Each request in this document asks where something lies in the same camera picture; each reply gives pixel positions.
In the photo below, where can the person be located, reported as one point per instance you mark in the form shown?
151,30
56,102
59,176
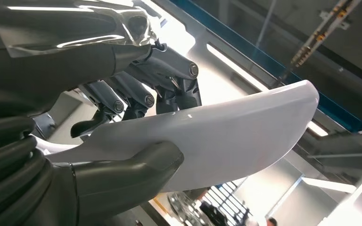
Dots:
272,222

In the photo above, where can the long ceiling light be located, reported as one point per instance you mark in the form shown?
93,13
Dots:
327,185
317,128
231,64

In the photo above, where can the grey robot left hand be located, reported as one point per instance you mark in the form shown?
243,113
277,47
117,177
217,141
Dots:
59,62

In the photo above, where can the blue ceiling beam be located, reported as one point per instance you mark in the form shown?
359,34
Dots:
262,59

